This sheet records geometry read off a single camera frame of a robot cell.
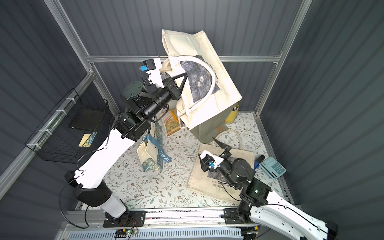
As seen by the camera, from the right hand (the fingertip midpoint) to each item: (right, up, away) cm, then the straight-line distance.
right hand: (211, 145), depth 62 cm
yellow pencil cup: (+19, +13, +44) cm, 50 cm away
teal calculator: (+40, -17, +27) cm, 51 cm away
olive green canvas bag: (+1, +4, +38) cm, 38 cm away
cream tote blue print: (-30, -5, +14) cm, 33 cm away
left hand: (-9, +25, -13) cm, 30 cm away
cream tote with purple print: (+3, -24, +21) cm, 32 cm away
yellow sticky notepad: (-55, +1, +2) cm, 55 cm away
